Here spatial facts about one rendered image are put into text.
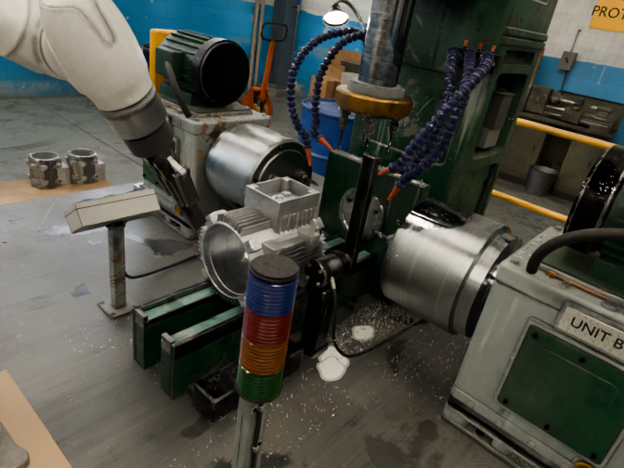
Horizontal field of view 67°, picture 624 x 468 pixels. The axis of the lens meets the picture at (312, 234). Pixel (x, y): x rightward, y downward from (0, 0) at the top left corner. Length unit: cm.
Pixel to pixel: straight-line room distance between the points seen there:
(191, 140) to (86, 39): 71
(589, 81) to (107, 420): 583
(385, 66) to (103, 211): 66
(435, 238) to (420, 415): 36
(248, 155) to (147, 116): 52
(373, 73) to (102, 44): 58
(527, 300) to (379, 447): 37
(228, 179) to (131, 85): 59
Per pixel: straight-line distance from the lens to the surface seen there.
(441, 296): 93
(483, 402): 98
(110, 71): 72
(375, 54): 108
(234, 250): 105
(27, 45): 83
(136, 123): 76
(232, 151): 128
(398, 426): 99
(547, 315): 85
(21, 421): 91
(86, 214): 101
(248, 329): 58
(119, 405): 96
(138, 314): 95
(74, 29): 70
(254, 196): 96
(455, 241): 93
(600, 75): 616
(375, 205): 122
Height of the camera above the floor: 150
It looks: 26 degrees down
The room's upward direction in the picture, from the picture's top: 10 degrees clockwise
